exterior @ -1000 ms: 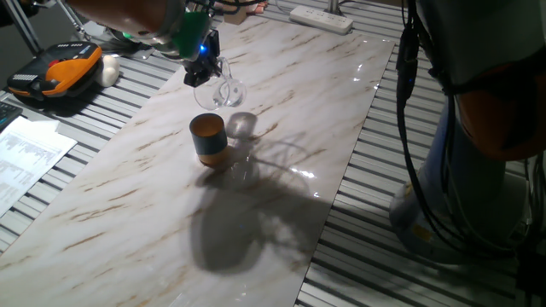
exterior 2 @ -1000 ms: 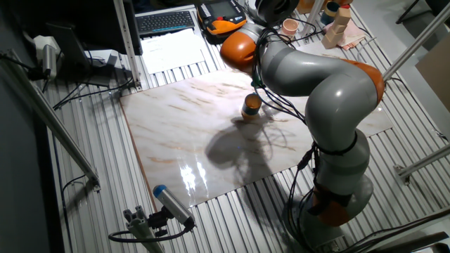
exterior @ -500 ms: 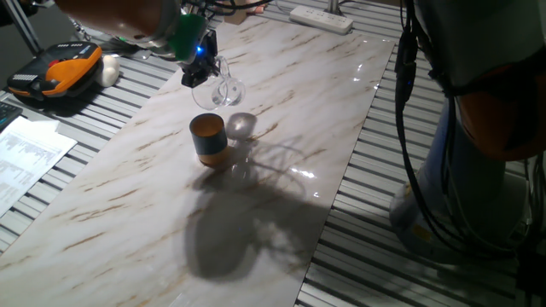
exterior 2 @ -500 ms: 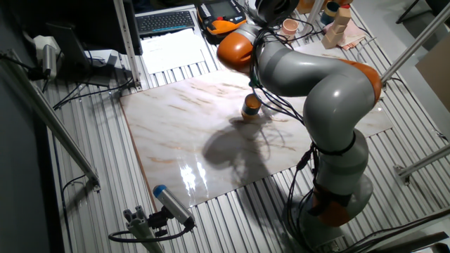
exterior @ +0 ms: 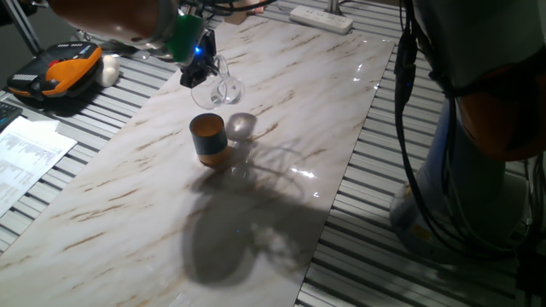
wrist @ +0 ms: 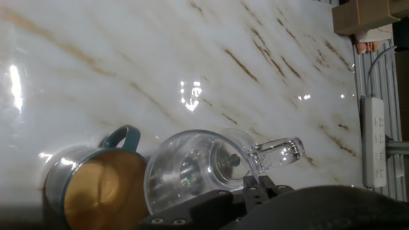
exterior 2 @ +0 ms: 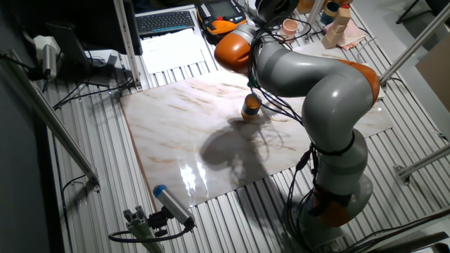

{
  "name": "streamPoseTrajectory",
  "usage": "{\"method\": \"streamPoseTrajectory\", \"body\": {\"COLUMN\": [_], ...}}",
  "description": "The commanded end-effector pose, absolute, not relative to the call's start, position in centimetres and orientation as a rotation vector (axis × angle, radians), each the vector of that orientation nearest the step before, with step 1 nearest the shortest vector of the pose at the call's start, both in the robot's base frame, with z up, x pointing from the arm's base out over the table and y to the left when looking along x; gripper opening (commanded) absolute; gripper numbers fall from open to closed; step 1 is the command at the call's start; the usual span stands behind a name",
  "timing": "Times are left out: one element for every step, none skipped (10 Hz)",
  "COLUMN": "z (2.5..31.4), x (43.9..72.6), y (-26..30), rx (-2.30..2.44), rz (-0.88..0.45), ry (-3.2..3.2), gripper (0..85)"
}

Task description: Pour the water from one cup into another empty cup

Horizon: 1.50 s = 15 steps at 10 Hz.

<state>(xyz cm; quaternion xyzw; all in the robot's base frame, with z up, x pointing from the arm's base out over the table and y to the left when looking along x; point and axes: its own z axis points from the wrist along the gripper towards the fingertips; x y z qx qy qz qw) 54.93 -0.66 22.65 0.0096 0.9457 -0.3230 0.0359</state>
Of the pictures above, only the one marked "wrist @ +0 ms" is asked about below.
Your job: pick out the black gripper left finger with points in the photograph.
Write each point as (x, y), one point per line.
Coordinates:
(191, 211)

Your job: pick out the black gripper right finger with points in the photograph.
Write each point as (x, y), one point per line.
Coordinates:
(265, 190)

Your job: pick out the clear glass mug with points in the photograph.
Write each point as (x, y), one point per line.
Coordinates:
(198, 169)

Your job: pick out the teal and tan cup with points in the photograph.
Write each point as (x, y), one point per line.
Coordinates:
(99, 191)

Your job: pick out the white power strip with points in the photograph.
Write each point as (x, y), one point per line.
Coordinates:
(374, 140)

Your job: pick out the white marble pattern board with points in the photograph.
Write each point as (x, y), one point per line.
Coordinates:
(159, 64)

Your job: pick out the cardboard box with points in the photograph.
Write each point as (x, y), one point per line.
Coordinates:
(361, 14)

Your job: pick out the metal post base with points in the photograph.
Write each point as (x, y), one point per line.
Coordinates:
(397, 147)

